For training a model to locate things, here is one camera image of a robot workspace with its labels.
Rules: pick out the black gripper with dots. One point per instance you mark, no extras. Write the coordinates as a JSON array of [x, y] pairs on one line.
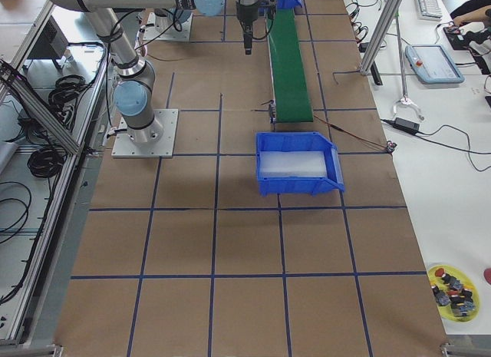
[[244, 8]]

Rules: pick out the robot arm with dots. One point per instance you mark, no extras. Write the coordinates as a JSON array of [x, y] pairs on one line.
[[134, 93]]

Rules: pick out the green conveyor belt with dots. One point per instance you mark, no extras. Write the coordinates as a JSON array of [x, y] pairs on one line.
[[291, 102]]

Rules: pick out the white foam pad right bin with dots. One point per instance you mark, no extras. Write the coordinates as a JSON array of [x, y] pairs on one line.
[[292, 164]]

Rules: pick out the blue right bin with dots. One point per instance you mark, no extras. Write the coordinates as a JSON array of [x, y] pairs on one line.
[[299, 141]]

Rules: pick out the white keyboard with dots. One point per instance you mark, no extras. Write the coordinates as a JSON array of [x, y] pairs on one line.
[[429, 10]]

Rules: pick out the black power adapter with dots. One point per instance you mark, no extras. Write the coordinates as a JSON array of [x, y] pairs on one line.
[[406, 126]]

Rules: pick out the teach pendant tablet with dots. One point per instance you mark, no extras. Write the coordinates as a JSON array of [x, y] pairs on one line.
[[432, 64]]

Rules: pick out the yellow plate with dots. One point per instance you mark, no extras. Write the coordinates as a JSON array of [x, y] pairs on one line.
[[454, 293]]

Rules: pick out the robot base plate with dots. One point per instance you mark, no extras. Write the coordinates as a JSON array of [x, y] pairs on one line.
[[157, 140]]

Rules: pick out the aluminium frame post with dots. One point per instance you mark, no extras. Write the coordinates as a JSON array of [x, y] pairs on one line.
[[387, 16]]

